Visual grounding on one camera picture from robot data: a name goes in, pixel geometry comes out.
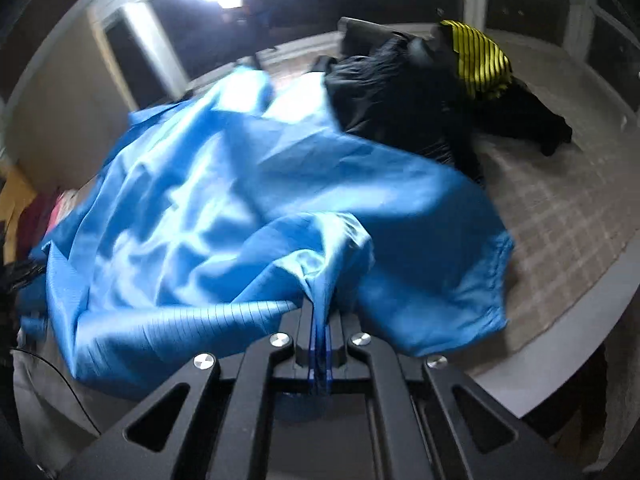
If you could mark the blue garment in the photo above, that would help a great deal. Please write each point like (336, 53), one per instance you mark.
(225, 210)

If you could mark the dark red garment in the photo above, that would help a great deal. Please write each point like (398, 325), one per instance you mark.
(32, 222)

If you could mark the pink garment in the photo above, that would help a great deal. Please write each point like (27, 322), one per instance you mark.
(62, 207)

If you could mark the yellow black striped garment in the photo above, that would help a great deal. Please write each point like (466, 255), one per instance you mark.
(480, 60)

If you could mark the white door frame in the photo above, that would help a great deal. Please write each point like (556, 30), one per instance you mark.
(145, 45)

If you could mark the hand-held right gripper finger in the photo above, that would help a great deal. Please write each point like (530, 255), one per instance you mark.
(326, 350)
(314, 345)

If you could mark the black clothes pile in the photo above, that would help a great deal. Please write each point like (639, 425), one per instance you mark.
(400, 95)

